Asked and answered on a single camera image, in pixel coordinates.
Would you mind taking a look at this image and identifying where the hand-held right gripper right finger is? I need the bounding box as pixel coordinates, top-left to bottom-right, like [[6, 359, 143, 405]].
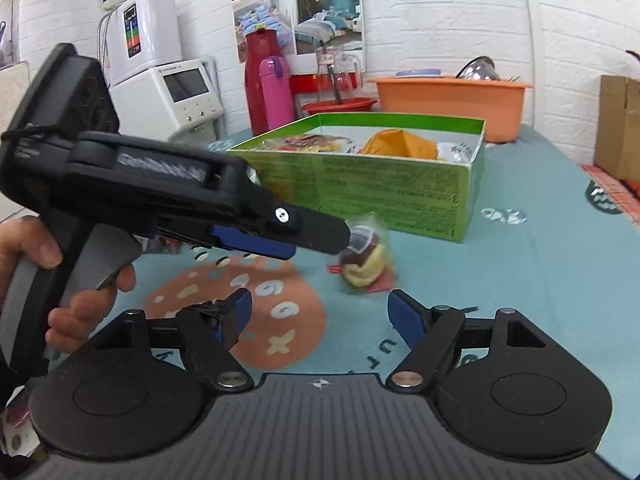
[[385, 288, 562, 394]]

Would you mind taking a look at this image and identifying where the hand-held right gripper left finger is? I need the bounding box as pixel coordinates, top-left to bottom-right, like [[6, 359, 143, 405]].
[[84, 287, 255, 394]]

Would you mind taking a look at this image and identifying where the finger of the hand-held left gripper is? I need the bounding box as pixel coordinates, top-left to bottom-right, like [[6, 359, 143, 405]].
[[210, 225, 297, 262], [249, 191, 352, 254]]

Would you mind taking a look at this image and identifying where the clear roll cake packet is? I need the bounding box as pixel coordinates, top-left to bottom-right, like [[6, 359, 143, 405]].
[[326, 214, 399, 294]]

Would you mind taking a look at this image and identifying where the green cardboard box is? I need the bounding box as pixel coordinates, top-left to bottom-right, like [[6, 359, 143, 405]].
[[224, 112, 487, 244]]

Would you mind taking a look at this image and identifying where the orange snack packet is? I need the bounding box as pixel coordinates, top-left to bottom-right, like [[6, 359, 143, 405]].
[[359, 129, 442, 162]]

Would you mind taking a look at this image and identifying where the white green snack packet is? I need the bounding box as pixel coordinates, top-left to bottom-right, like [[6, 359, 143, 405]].
[[436, 140, 477, 164]]

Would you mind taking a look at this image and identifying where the person's left hand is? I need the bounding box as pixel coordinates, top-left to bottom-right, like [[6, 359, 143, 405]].
[[0, 215, 137, 357]]

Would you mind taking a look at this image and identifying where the white appliance with screen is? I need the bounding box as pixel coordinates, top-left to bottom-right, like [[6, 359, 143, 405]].
[[108, 57, 224, 144]]

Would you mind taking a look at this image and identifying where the teal printed tablecloth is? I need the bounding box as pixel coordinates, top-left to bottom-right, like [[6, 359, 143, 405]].
[[45, 124, 640, 480]]

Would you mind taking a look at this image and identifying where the red plastic basin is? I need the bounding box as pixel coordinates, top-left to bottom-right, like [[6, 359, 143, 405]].
[[301, 97, 379, 116]]

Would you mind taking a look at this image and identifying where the pink thermos bottle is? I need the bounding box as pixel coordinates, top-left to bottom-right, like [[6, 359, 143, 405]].
[[258, 55, 296, 136]]

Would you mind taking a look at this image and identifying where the glass pitcher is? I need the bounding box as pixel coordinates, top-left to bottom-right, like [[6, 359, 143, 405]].
[[314, 46, 363, 106]]

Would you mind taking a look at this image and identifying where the red thermos jug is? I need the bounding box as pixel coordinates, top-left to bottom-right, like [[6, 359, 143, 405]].
[[243, 29, 282, 137]]

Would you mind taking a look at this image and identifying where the orange plastic tub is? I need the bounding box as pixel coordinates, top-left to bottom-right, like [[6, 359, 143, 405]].
[[366, 74, 534, 144]]

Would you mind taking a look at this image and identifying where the steel bowl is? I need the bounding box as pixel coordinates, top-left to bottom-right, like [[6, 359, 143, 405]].
[[456, 55, 502, 81]]

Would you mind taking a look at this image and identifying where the large cardboard box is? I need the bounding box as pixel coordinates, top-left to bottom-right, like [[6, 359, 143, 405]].
[[594, 74, 640, 184]]

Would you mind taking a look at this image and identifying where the white wall water purifier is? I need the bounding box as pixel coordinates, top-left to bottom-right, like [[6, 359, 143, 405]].
[[106, 0, 184, 87]]

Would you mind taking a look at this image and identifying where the wall calendar poster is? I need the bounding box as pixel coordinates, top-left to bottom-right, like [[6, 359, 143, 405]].
[[229, 0, 367, 96]]

